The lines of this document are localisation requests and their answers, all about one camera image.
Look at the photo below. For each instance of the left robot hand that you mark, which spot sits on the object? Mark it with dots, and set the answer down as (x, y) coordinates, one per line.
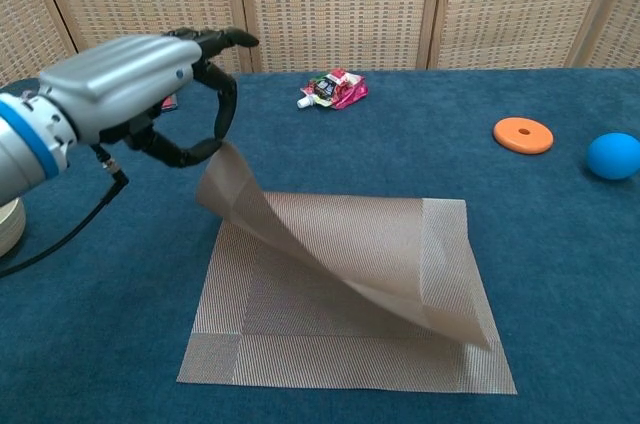
(115, 79)

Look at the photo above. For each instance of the beige round bowl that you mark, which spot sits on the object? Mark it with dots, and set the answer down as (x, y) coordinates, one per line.
(10, 229)

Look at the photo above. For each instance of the brown woven placemat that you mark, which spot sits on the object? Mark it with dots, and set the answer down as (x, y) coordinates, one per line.
(325, 244)

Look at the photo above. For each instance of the red flat case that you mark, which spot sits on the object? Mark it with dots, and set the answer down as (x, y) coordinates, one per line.
(170, 103)

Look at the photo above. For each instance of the crumpled spout snack pouch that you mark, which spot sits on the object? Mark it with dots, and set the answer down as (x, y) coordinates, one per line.
(335, 89)

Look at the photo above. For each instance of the woven bamboo folding screen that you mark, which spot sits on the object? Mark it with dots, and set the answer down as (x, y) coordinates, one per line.
(350, 4)

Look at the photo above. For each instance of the teal tablecloth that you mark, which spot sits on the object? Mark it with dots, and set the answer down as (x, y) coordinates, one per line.
(100, 344)

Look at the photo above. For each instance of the orange disc with hole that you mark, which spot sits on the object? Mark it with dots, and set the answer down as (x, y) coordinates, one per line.
(510, 138)

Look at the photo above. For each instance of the blue ball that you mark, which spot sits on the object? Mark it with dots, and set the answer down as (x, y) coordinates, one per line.
(612, 156)

